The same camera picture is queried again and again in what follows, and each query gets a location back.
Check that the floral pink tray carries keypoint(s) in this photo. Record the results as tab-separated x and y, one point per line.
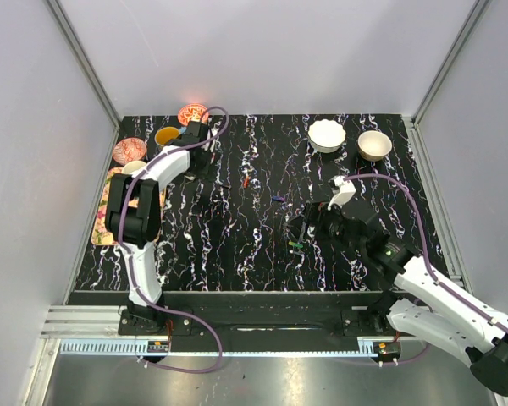
100	236

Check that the white slotted cable duct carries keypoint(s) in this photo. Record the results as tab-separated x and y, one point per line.
144	347

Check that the green yellow battery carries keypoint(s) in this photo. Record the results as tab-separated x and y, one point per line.
295	245

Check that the red patterned small bowl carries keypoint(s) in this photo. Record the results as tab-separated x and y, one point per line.
192	112

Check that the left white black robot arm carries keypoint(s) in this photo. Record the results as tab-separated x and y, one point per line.
134	217

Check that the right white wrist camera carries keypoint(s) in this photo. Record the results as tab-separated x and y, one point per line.
343	190

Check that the white scalloped bowl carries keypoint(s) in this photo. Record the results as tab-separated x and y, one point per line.
326	136

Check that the red patterned saucer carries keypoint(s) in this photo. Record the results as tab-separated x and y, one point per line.
129	150

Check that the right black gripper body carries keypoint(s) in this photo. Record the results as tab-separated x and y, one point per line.
330	224

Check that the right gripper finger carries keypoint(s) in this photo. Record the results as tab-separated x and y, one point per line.
300	219
299	234

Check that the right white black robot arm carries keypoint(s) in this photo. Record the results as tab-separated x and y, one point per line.
416	299

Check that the beige round bowl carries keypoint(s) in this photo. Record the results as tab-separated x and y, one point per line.
374	146

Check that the blue mug yellow inside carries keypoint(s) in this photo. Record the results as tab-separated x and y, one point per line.
164	136

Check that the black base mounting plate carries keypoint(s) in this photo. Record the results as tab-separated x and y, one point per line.
339	313

